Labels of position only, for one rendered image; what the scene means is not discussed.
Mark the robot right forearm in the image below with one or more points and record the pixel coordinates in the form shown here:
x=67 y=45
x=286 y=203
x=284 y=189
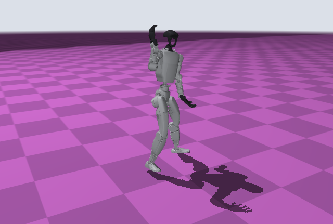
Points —
x=154 y=53

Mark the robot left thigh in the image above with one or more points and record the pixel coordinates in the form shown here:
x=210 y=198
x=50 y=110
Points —
x=173 y=110

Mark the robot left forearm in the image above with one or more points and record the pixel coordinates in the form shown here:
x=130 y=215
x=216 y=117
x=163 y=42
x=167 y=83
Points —
x=179 y=88

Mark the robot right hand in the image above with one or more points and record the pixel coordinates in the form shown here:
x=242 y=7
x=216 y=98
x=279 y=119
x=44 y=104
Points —
x=152 y=35

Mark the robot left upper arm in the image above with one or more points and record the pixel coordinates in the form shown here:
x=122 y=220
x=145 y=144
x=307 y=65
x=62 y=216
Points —
x=178 y=75

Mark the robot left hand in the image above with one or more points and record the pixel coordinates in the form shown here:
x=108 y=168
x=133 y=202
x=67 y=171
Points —
x=187 y=102

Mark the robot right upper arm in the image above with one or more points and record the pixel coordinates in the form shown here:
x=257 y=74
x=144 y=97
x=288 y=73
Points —
x=153 y=65

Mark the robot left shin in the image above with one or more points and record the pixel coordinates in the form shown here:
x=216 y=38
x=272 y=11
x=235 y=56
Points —
x=175 y=136

